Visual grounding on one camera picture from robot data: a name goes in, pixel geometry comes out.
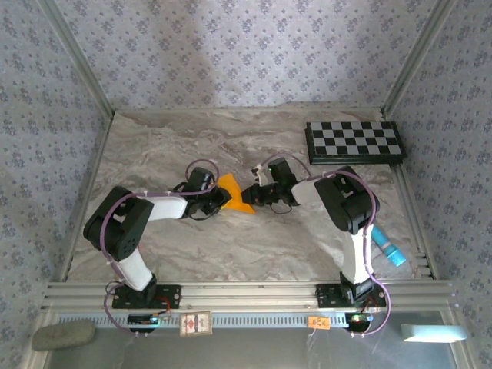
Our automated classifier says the pale white sponge block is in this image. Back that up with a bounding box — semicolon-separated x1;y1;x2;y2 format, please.
400;323;468;343

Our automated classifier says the grey stone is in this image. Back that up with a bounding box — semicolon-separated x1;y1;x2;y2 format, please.
31;320;96;351

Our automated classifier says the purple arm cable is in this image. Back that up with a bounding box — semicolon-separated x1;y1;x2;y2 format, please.
264;153;392;338
100;158;221;339

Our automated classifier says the aluminium frame post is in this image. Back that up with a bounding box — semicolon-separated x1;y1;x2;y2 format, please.
382;0;458;116
38;0;116;118

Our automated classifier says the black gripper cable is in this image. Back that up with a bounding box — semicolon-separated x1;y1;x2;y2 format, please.
268;201;294;217
187;209;217;223

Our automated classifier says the aluminium front rail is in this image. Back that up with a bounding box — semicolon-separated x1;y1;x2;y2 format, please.
40;280;458;312

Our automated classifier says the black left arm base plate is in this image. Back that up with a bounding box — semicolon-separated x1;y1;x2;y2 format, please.
111;284;182;310

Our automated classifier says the orange paper sheet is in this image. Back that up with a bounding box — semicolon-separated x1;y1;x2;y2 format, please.
218;172;257;215

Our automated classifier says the black and grey chessboard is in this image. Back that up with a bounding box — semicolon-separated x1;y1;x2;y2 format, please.
304;120;407;166

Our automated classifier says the brown printed card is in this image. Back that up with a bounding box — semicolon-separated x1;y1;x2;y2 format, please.
179;310;213;338

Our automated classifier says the grey slotted cable duct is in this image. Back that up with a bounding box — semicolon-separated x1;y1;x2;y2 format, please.
57;313;443;330

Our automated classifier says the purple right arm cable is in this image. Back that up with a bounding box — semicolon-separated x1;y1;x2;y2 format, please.
264;153;392;338

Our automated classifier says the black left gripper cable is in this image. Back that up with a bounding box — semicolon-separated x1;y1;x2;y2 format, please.
187;209;217;223

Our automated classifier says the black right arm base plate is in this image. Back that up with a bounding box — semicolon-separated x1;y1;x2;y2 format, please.
314;283;387;308

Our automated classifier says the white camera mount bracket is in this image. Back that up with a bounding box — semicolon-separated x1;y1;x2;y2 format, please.
251;164;273;186

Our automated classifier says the orange paper tag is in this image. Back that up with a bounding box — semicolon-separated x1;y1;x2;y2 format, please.
307;315;332;331

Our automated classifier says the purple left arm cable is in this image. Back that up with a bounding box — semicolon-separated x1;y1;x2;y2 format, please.
100;158;221;339

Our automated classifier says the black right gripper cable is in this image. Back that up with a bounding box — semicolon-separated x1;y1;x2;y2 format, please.
268;201;294;217

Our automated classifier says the aluminium side rail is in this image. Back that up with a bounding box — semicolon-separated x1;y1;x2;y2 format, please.
59;111;116;282
391;164;437;280

